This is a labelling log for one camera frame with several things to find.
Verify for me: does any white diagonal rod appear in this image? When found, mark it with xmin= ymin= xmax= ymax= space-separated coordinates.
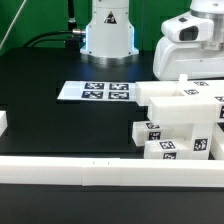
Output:
xmin=0 ymin=0 xmax=27 ymax=51

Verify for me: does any black cable with connector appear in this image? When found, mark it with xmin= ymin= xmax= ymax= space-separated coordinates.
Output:
xmin=23 ymin=28 xmax=88 ymax=48

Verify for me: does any white U-shaped fence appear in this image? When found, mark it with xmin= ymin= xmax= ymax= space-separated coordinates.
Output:
xmin=0 ymin=112 xmax=224 ymax=188

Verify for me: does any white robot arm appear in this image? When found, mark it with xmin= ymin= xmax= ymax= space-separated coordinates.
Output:
xmin=80 ymin=0 xmax=224 ymax=81

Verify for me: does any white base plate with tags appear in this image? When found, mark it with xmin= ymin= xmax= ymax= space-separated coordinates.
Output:
xmin=58 ymin=81 xmax=135 ymax=102

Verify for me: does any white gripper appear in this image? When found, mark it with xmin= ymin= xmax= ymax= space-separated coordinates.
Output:
xmin=153 ymin=11 xmax=224 ymax=81

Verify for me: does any white chair back frame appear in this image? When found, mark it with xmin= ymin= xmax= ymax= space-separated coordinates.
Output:
xmin=135 ymin=76 xmax=224 ymax=125

